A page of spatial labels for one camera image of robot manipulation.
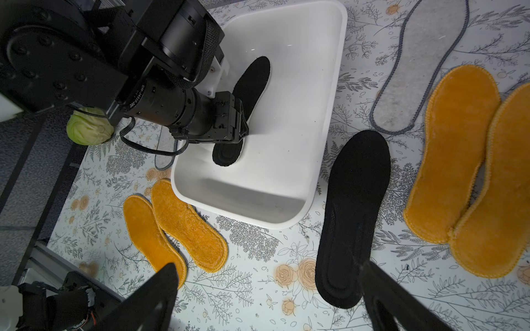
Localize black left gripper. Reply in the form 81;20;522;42
120;76;249;145

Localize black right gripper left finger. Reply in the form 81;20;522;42
92;263;179;330

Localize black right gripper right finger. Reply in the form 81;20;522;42
360;261;451;330

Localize black foam insole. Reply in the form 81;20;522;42
213;56;271;167
315;130;391;309

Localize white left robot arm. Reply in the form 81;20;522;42
1;1;248;143

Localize white plastic storage box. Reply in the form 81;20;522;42
171;1;347;230

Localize orange fuzzy insole front lower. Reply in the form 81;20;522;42
123;194;188;289

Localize orange fuzzy insole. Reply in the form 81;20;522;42
123;194;188;289
403;65;501;244
449;84;529;279
150;179;229;273

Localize orange fuzzy insole front upper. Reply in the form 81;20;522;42
150;179;229;273

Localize orange fuzzy insole right outer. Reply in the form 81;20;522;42
449;84;529;279

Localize green cabbage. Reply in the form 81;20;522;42
66;108;115;146

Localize orange fuzzy insole right inner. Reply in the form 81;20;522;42
403;65;501;244

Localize grey felt insole right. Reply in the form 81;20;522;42
369;0;469;135

